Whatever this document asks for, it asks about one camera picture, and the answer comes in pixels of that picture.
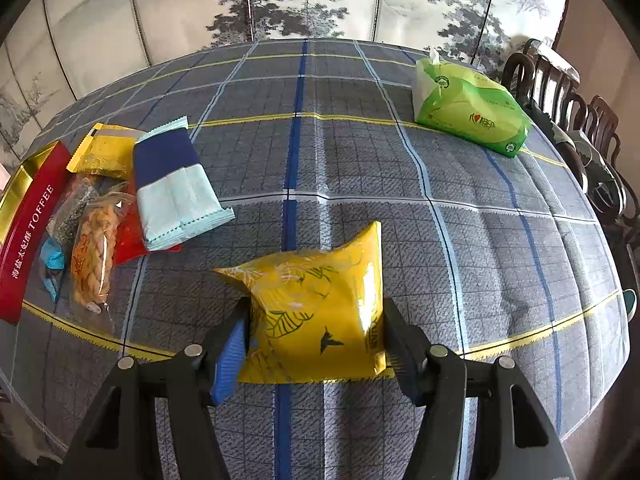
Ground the red gold toffee tin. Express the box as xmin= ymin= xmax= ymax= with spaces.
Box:
xmin=0 ymin=141 xmax=70 ymax=325

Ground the light blue snack packet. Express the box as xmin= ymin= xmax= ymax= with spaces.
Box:
xmin=39 ymin=236 xmax=66 ymax=302

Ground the fried dough twist bag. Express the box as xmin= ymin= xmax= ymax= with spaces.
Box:
xmin=70 ymin=182 xmax=134 ymax=314

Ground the yellow snack bag white stripe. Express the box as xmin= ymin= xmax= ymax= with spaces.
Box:
xmin=66 ymin=122 xmax=144 ymax=180

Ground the grey sesame bar packet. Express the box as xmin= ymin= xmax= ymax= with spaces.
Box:
xmin=47 ymin=174 xmax=99 ymax=252

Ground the green tissue pack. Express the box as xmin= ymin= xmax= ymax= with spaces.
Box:
xmin=412 ymin=49 xmax=532 ymax=158

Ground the painted folding screen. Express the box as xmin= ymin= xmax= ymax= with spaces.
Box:
xmin=1 ymin=0 xmax=566 ymax=168

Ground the red snack packet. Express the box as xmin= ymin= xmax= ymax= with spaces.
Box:
xmin=112 ymin=179 xmax=184 ymax=267

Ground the dark wooden chair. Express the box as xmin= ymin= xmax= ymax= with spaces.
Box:
xmin=560 ymin=94 xmax=637 ymax=231
xmin=500 ymin=38 xmax=588 ymax=131

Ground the navy and light-blue snack pack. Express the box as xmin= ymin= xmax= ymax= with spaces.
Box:
xmin=132 ymin=116 xmax=235 ymax=252

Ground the grey plaid tablecloth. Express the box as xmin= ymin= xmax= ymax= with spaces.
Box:
xmin=1 ymin=40 xmax=630 ymax=453

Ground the yellow leaf-print snack bag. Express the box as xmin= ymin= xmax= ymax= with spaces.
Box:
xmin=215 ymin=221 xmax=387 ymax=385

